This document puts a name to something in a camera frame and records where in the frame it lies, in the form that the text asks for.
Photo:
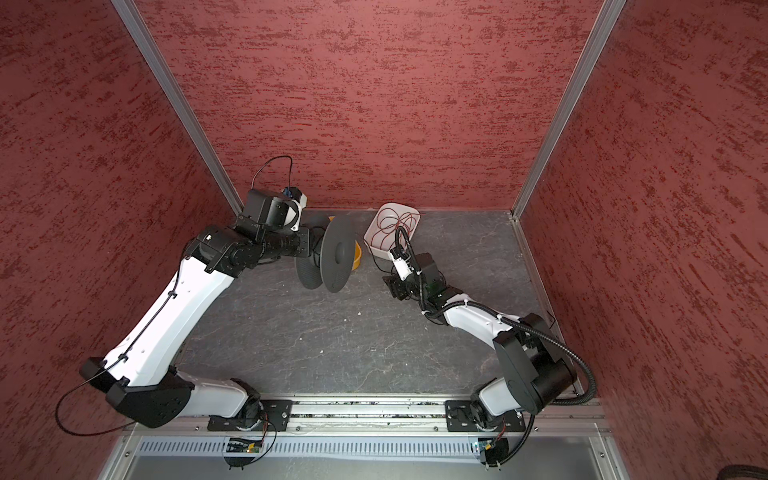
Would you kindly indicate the aluminium corner post right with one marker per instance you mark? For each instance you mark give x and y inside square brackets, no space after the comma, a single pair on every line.
[602,28]

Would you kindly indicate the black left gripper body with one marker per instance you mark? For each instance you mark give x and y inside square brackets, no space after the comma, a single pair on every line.
[286,241]

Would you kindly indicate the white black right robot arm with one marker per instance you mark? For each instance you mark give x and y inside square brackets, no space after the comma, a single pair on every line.
[534,371]

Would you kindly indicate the grey perforated cable spool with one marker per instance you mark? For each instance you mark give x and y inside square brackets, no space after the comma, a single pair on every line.
[332,253]

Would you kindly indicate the left small circuit board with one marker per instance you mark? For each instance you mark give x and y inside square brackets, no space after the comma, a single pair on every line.
[240,452]

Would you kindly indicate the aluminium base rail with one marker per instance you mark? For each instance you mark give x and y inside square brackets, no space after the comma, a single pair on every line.
[420,415]

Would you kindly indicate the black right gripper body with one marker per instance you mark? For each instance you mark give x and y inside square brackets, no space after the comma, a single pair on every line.
[407,287]

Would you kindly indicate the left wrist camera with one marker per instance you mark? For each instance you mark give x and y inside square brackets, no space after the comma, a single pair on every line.
[273,210]

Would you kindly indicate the yellow plastic tray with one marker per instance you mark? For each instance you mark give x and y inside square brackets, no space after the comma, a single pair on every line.
[358,251]

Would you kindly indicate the aluminium corner post left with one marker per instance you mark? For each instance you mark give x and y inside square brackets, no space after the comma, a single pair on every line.
[133,21]

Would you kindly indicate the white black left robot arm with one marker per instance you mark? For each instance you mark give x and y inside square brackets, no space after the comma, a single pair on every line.
[139,378]

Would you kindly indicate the right small circuit board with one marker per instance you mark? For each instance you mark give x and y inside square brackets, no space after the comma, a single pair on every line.
[491,453]

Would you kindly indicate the white plastic tray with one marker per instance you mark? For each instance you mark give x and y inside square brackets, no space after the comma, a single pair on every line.
[380,235]

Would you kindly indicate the small circuit board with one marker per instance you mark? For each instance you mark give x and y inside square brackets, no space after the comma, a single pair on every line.
[240,452]
[491,453]

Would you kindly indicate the aluminium corner post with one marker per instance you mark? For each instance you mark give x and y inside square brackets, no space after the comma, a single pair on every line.
[602,28]
[133,21]

